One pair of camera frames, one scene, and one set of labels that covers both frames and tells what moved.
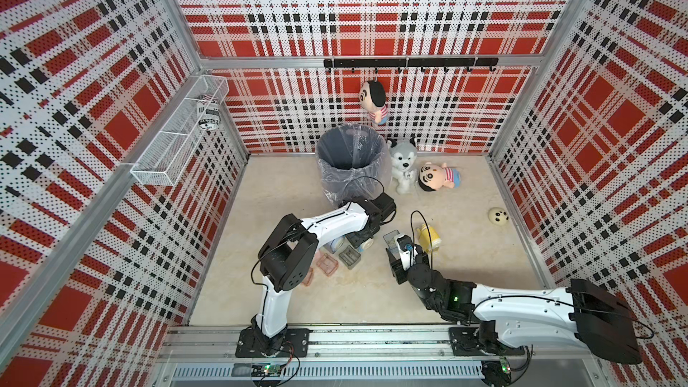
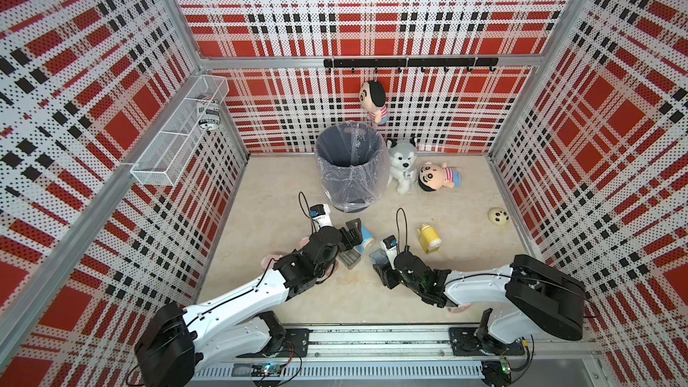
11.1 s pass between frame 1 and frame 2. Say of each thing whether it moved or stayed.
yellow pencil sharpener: stayed
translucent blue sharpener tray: moved
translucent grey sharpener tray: stayed
